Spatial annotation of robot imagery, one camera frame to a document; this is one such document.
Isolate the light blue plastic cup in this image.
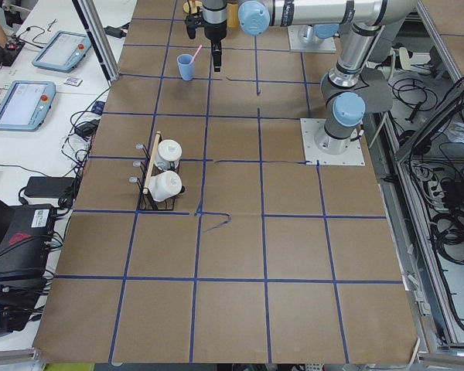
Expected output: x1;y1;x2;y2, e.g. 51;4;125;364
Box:
176;53;195;81

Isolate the wooden rack handle rod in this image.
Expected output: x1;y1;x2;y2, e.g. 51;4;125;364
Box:
142;131;162;195

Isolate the teach pendant tablet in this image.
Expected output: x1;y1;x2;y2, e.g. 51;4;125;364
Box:
32;31;91;73
0;80;56;131

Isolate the black computer box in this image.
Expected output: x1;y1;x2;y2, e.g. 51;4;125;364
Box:
0;200;56;281

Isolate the aluminium frame post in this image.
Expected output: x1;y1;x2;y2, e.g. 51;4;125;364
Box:
72;0;119;82

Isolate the black power adapter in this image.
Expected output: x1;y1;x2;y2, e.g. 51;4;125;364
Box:
19;176;75;204

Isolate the bamboo chopstick holder cup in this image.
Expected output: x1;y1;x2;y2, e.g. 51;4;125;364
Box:
227;0;240;28

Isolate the upper teach pendant tablet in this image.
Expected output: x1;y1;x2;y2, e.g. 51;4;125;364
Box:
32;31;91;73

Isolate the wooden mug tree stand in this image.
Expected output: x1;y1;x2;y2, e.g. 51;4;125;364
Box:
183;0;203;15

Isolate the pink chopstick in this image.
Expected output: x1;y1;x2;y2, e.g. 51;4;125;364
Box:
189;44;203;64

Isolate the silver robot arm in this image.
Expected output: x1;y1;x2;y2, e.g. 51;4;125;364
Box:
237;0;416;155

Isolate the white ceramic mug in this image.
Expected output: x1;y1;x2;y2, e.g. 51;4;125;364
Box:
149;170;185;202
155;139;183;171

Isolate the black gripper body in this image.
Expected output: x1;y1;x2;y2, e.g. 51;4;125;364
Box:
185;9;227;43

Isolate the lower teach pendant tablet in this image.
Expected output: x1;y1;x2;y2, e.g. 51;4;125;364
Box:
0;80;56;131

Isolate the black wire mug rack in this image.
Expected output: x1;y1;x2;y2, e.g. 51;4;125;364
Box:
129;139;186;211

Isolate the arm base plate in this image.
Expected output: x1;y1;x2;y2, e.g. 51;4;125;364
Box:
300;118;365;166
288;24;339;54

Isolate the grey office chair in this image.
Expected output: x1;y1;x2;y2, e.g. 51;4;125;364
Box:
355;38;415;115

